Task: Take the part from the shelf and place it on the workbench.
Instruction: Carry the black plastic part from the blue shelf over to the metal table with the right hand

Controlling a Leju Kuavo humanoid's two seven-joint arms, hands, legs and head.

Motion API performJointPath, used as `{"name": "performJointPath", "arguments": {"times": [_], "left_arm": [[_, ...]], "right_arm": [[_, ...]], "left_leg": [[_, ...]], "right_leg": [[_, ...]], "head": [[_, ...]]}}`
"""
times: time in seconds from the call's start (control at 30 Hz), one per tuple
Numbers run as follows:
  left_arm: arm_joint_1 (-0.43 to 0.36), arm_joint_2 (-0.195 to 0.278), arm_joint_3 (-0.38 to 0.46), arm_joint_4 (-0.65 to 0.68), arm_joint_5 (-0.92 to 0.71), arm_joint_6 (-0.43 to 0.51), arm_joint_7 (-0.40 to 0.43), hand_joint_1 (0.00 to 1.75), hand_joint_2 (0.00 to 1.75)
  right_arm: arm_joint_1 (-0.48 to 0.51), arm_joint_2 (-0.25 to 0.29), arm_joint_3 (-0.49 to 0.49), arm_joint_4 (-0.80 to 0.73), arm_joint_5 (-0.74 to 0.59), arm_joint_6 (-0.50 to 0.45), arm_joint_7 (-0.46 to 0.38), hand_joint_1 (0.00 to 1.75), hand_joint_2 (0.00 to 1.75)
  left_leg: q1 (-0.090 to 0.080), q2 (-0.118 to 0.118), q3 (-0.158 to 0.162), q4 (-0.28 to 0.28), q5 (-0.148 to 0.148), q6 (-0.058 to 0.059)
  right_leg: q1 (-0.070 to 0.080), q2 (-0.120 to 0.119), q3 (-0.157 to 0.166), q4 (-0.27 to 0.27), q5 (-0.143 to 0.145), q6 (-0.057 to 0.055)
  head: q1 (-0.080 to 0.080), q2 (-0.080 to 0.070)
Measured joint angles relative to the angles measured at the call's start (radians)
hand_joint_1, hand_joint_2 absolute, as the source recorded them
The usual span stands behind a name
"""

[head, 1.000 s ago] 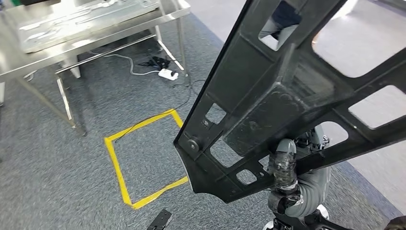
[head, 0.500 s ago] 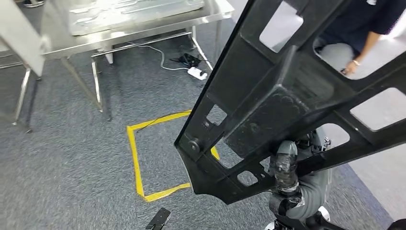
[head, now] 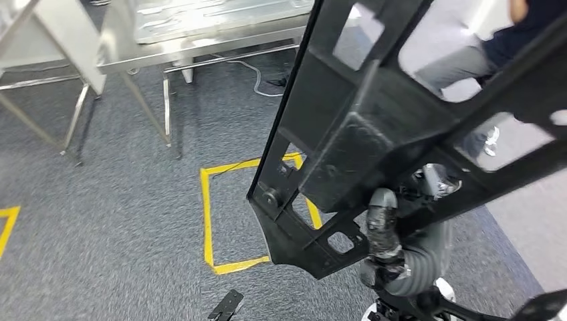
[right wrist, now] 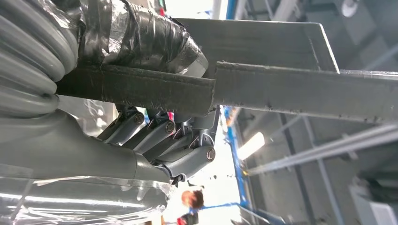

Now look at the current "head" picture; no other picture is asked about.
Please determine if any white cabinet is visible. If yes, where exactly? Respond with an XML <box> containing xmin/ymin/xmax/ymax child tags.
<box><xmin>33</xmin><ymin>0</ymin><xmax>108</xmax><ymax>96</ymax></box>

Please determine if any white floor cable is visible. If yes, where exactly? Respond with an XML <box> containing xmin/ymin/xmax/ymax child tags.
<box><xmin>211</xmin><ymin>52</ymin><xmax>284</xmax><ymax>98</ymax></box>

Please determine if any stamped sheet metal plate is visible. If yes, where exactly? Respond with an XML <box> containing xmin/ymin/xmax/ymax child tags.
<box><xmin>132</xmin><ymin>0</ymin><xmax>313</xmax><ymax>45</ymax></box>

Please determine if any yellow floor tape square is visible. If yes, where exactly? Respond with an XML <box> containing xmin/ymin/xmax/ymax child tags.
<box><xmin>199</xmin><ymin>152</ymin><xmax>324</xmax><ymax>276</ymax></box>

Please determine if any yellow floor tape strip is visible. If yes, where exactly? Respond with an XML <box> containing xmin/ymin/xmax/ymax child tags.
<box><xmin>0</xmin><ymin>205</ymin><xmax>21</xmax><ymax>261</ymax></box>

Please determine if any black plastic frame part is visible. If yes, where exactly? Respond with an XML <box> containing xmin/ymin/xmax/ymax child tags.
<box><xmin>246</xmin><ymin>0</ymin><xmax>567</xmax><ymax>281</ymax></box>

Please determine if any person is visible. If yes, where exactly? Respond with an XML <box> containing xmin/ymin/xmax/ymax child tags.
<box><xmin>414</xmin><ymin>0</ymin><xmax>567</xmax><ymax>158</ymax></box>

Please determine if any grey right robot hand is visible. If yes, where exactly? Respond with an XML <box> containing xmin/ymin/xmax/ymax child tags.
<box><xmin>358</xmin><ymin>164</ymin><xmax>461</xmax><ymax>291</ymax></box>

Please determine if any stainless steel workbench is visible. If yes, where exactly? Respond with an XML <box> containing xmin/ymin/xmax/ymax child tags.
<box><xmin>96</xmin><ymin>0</ymin><xmax>316</xmax><ymax>149</ymax></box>

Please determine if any steel side table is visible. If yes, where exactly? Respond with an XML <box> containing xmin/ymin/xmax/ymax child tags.
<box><xmin>0</xmin><ymin>0</ymin><xmax>96</xmax><ymax>169</ymax></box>

